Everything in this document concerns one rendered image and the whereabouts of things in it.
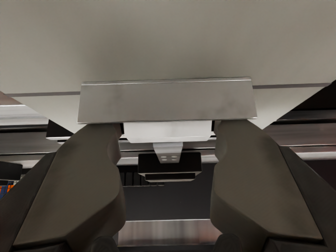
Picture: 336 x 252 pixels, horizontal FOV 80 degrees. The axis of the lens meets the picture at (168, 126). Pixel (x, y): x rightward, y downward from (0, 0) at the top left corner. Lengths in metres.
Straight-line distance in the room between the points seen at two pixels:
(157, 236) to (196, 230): 0.04
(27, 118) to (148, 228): 0.18
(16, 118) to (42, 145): 0.24
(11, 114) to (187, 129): 0.19
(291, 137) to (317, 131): 0.06
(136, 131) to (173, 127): 0.03
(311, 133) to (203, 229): 0.38
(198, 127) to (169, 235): 0.10
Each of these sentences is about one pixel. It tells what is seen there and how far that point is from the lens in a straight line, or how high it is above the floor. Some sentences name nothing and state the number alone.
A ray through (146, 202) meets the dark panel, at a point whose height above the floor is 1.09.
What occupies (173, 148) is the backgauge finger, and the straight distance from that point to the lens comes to 0.25.
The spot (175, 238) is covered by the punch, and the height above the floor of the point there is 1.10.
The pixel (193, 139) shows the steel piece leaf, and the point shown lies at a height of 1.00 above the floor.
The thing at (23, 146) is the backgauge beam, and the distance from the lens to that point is 0.55.
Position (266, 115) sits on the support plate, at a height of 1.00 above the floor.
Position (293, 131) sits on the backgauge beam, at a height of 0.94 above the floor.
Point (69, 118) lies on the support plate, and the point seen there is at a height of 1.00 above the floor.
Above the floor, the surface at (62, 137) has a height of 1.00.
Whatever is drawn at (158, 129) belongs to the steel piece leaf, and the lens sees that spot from 0.18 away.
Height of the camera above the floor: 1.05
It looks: 18 degrees down
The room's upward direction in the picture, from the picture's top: 178 degrees clockwise
